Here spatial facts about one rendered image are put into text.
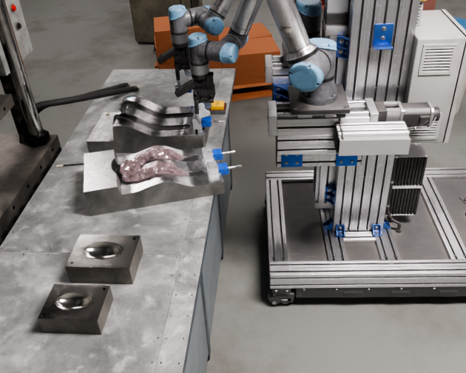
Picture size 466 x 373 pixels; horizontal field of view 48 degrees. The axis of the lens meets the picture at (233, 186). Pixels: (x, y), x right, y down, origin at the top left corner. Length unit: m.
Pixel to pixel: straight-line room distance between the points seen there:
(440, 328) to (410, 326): 0.13
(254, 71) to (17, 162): 2.43
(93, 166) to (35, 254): 0.39
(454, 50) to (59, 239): 1.63
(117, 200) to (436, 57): 1.33
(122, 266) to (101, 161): 0.55
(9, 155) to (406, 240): 1.90
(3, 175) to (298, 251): 1.38
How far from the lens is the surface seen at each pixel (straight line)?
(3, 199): 2.20
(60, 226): 1.94
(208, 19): 2.22
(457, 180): 3.21
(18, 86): 2.37
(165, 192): 1.90
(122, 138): 2.23
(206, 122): 2.17
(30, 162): 2.38
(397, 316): 2.64
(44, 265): 1.81
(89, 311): 1.53
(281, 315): 2.57
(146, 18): 5.62
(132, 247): 1.67
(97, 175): 1.95
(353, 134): 2.02
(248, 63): 4.30
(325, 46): 1.96
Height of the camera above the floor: 1.97
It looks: 36 degrees down
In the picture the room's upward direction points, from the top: 3 degrees counter-clockwise
